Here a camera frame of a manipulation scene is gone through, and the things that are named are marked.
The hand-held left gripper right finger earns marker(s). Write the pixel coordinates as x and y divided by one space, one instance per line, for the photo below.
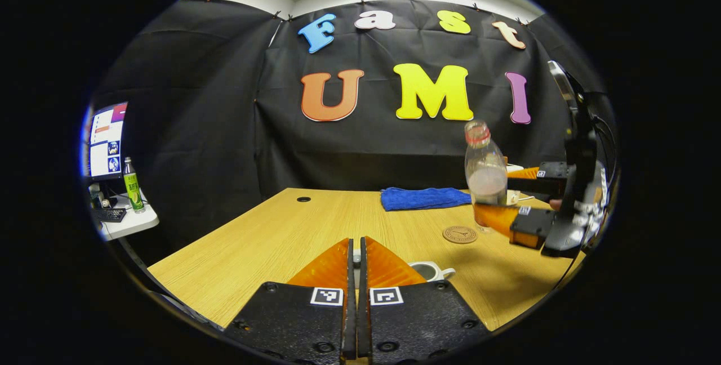
422 320

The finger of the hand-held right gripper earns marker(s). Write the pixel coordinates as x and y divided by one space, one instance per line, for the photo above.
549 179
532 224

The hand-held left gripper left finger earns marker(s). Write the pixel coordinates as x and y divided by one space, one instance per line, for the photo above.
293 320

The white teacup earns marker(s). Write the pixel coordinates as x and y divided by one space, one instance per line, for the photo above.
431 271

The clear plastic water bottle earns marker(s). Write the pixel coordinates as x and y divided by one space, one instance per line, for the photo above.
485 156

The round brown coaster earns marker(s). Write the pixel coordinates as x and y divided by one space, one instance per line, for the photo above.
459 234

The green drink bottle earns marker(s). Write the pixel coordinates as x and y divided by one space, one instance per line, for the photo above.
134 187

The white toaster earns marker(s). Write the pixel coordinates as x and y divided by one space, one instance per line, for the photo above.
512 168

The blue towel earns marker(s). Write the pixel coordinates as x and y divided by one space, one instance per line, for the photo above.
422 198

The black backdrop cloth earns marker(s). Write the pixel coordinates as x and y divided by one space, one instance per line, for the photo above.
360 151

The white side table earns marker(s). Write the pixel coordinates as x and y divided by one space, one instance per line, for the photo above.
138 223

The black keyboard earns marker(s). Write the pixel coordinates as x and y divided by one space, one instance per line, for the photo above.
110 214

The computer monitor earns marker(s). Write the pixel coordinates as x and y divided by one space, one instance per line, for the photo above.
107 142

